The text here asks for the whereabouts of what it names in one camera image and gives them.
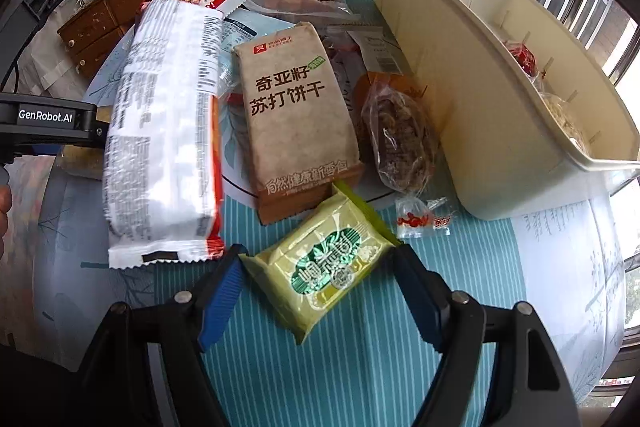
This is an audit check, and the clear packet of pale snacks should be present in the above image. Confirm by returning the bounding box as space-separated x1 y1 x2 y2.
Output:
537 92 593 148

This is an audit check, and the green snack packet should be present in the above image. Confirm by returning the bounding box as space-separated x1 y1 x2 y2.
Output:
239 179 403 345

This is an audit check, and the red wrapped candy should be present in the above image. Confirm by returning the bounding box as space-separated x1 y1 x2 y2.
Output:
505 41 543 75

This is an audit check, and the white folded bedding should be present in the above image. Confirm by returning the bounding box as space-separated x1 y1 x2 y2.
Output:
20 0 101 98

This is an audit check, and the clear candy wrapper red print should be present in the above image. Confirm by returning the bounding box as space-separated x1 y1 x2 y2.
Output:
395 196 456 239

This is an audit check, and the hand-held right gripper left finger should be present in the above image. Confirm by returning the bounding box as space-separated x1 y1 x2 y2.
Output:
75 244 249 427

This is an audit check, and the light blue snack packet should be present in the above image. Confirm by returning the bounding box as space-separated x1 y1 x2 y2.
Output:
220 7 281 82

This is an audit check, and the clear bag of brown snacks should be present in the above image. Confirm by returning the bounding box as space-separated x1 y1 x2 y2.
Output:
360 74 441 208

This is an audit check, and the person's left hand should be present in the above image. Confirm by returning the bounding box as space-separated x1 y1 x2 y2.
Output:
0 184 12 260

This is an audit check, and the white plastic bin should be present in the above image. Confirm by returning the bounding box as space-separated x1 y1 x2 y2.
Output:
372 0 640 222

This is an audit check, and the brown kraft cracker packet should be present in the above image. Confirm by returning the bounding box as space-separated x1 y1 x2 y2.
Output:
232 21 365 226

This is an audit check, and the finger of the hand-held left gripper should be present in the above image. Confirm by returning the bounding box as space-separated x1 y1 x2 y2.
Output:
65 127 109 150

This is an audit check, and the long red white biscuit packet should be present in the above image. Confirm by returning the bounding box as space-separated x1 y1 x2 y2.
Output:
102 0 226 270

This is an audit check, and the orange packet with white label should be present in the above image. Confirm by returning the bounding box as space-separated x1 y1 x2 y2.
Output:
350 32 416 108

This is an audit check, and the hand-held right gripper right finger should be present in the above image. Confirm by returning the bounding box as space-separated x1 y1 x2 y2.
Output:
392 244 583 427

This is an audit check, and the pink floral cloth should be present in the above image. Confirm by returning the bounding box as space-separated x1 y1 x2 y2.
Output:
0 154 66 348

